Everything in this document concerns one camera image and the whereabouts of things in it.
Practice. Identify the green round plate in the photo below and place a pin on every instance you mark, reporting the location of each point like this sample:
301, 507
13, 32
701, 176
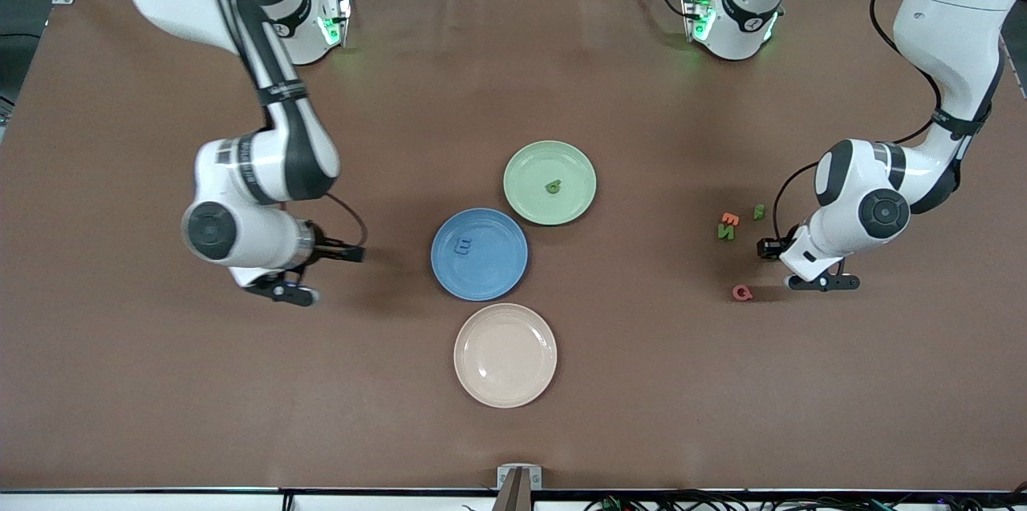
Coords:
529, 206

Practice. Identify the grey camera bracket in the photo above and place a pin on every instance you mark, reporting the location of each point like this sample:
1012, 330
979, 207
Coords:
519, 487

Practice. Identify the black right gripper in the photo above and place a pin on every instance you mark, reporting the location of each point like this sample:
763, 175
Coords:
330, 249

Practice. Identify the white table edge rail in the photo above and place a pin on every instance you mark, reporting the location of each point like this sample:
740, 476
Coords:
160, 503

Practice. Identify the table cover sheet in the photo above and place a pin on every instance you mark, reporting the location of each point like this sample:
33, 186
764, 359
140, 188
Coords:
160, 383

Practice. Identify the blue round plate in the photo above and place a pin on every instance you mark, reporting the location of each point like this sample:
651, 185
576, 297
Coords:
481, 282

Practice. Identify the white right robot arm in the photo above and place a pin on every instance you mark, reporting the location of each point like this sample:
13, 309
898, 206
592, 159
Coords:
265, 166

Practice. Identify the green foam letter N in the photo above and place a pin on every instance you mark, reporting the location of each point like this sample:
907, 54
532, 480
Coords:
725, 232

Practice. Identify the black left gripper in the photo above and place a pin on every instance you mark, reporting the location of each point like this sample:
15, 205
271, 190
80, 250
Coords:
774, 247

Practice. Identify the orange foam letter E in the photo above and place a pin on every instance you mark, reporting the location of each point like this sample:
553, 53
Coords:
730, 219

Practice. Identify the green foam letter P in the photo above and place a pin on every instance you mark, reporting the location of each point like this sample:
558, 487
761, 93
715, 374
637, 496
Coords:
550, 188

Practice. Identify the pink foam letter Q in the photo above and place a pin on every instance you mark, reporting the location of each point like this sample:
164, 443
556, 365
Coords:
735, 293

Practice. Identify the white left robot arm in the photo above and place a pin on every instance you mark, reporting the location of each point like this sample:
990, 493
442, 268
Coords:
955, 14

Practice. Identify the beige round plate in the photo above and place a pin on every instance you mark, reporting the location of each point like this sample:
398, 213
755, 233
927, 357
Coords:
505, 354

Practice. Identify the blue foam letter E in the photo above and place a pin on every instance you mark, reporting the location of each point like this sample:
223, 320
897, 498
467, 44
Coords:
459, 246

